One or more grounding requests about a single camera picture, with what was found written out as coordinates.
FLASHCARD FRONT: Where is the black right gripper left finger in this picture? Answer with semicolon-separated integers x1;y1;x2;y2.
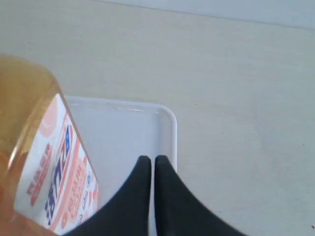
66;156;151;236

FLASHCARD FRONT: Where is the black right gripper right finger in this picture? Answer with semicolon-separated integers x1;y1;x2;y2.
154;155;244;236

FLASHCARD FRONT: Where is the orange soap pump bottle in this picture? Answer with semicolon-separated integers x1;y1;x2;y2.
0;55;99;236

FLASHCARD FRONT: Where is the white rectangular plastic tray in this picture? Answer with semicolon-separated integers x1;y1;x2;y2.
64;95;178;236

